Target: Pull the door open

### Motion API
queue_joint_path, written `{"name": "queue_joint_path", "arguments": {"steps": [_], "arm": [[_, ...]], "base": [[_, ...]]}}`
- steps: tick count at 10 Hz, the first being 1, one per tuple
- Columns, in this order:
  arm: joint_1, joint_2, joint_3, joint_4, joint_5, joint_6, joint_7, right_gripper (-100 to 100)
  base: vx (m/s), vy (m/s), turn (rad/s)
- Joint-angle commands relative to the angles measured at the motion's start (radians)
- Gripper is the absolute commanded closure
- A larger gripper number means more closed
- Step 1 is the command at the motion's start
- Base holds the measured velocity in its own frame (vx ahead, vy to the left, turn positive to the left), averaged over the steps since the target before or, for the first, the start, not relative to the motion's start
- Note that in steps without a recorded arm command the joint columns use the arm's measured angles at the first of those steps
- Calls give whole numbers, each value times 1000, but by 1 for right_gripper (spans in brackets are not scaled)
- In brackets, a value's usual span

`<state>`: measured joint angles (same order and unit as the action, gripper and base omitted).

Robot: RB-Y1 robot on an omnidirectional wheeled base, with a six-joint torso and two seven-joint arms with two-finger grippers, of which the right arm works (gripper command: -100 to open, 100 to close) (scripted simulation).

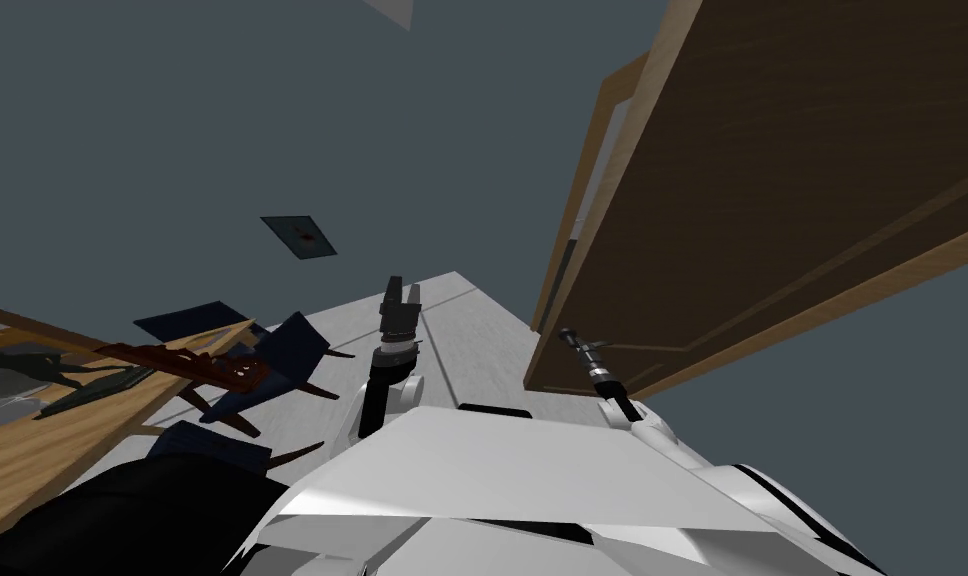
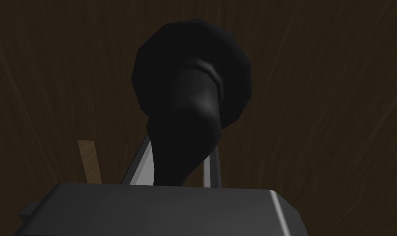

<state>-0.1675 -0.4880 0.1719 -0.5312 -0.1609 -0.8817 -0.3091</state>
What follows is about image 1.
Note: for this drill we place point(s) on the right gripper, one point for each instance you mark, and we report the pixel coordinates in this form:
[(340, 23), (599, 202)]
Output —
[(580, 349)]

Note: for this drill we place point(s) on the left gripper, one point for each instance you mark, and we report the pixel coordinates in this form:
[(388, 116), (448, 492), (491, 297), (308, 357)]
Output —
[(398, 323)]

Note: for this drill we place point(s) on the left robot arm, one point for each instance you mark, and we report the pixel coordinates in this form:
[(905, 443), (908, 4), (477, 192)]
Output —
[(372, 400)]

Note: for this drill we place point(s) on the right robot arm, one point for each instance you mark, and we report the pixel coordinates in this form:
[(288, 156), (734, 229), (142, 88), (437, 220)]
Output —
[(772, 504)]

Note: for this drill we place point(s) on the dark blue chair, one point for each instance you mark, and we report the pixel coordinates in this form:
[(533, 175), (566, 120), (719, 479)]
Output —
[(296, 352), (188, 318)]

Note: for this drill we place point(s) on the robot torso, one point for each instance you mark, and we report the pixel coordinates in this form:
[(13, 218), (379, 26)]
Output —
[(500, 472)]

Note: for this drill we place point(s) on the brown wooden door leaf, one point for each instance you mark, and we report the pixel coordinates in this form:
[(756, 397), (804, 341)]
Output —
[(772, 200)]

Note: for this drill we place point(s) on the light wooden table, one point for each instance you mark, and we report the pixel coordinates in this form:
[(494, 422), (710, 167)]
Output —
[(44, 448)]

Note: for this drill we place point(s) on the dark framed wall picture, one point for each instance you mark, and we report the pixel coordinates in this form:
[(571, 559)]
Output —
[(300, 237)]

